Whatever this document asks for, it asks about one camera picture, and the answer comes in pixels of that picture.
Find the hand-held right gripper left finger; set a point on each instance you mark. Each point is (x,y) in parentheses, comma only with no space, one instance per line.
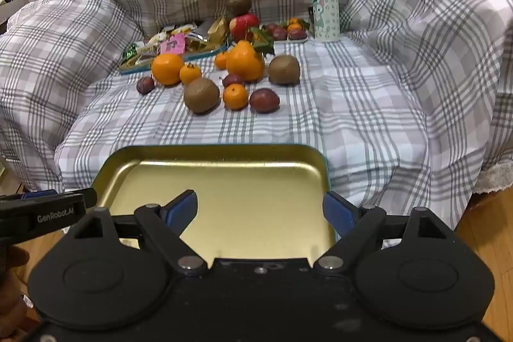
(182,210)

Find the round dark brown fruit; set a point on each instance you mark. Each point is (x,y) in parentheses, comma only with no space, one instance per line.
(239,4)

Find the blue snack tin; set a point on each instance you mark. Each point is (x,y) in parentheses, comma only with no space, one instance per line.
(176,59)

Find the person's left hand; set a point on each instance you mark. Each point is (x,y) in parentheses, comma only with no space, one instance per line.
(12,298)

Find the mint green cartoon bottle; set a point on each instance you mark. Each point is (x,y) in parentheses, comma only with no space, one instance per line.
(325,5)

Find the pale green plate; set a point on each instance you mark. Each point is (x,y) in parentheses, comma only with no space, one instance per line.
(298,40)

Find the dark red plum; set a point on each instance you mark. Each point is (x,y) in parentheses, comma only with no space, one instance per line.
(232,80)
(264,100)
(145,85)
(280,34)
(272,28)
(297,34)

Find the pink snack packet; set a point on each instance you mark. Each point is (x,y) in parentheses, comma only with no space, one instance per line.
(172,44)

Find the brown kiwi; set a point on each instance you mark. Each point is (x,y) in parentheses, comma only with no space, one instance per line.
(201,95)
(284,70)

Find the white lace trim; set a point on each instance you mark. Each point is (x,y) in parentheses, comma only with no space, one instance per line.
(495,177)

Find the golden metal tray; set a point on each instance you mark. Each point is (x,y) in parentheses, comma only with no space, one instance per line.
(240,185)

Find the red apple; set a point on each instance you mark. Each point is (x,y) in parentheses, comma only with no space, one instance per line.
(244,26)

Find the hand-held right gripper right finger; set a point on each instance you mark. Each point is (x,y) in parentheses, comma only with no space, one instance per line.
(338,213)

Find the gold snack bag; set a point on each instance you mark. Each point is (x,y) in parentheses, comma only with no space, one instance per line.
(217,30)

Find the green wrapped candy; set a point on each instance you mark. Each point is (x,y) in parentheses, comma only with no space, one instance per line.
(130,51)

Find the small mandarin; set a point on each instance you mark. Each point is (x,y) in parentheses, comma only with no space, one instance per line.
(294,27)
(221,60)
(297,20)
(190,73)
(235,96)

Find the knobbed orange with leaves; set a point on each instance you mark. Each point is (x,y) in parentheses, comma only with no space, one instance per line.
(244,61)

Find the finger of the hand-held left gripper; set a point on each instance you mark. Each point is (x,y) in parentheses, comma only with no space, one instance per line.
(40,194)

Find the large round orange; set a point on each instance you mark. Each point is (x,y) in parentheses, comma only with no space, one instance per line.
(168,68)

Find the grey foil packet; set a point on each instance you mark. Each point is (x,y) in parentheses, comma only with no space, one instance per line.
(200,30)

